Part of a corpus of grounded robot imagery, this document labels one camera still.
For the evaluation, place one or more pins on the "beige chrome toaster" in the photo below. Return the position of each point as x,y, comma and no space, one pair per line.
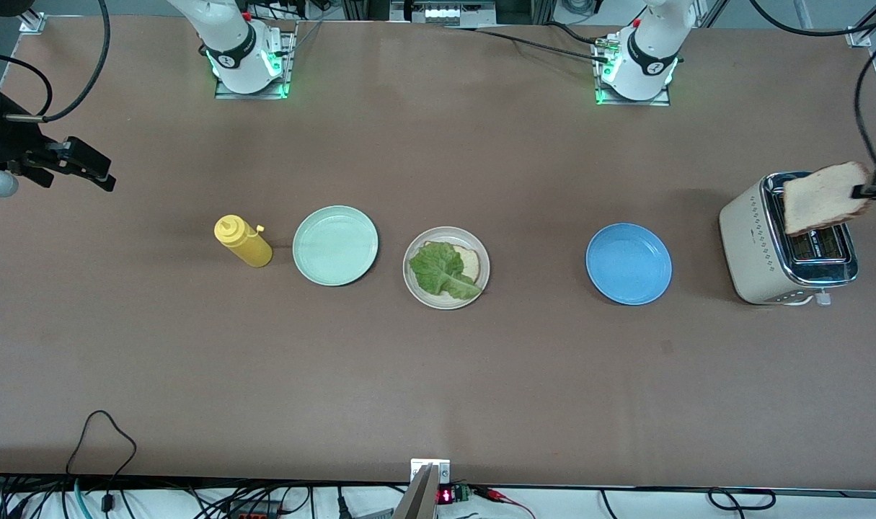
751,252

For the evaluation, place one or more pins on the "aluminium camera mount post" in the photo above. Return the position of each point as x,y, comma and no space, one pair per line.
417,501

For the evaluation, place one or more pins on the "silver corner bracket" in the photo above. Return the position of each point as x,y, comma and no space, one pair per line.
856,37
32,23

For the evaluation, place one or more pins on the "mint green plate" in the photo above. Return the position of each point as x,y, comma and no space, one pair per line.
335,246

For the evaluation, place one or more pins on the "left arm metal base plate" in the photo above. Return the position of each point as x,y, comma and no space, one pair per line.
636,102

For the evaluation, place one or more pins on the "silver lit control box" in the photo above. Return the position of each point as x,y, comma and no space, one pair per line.
445,13

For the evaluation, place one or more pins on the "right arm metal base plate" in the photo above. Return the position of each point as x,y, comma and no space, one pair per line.
250,95

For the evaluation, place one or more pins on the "green lettuce leaf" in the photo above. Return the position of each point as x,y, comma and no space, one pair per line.
441,270

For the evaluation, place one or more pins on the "beige plate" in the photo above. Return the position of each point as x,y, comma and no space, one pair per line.
438,304

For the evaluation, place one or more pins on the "blue plate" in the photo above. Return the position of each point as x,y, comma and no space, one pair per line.
629,264

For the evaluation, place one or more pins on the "small red display board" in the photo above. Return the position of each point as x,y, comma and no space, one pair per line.
446,496

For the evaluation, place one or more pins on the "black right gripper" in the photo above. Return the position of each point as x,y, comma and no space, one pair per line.
3,141

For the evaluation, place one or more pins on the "brown-crusted bread slice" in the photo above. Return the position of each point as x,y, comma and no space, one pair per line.
472,265
820,198

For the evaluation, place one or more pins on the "yellow squeeze bottle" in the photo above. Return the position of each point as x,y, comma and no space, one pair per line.
249,249

